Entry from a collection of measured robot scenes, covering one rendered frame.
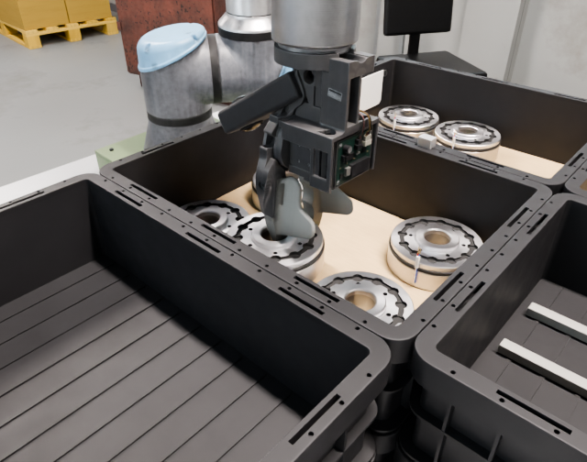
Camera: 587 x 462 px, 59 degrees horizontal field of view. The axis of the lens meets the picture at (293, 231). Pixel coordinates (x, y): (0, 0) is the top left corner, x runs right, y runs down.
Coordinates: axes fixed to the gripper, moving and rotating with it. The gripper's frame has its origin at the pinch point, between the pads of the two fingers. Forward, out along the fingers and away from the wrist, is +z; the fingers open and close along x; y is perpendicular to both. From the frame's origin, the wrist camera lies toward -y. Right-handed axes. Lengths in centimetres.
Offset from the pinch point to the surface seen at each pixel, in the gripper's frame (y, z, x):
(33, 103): -310, 82, 98
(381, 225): 2.7, 4.4, 13.9
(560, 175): 19.6, -5.7, 21.3
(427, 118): -7.2, 0.2, 42.0
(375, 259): 6.3, 4.6, 7.3
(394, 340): 19.5, -4.7, -11.3
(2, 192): -68, 17, -7
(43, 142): -247, 84, 73
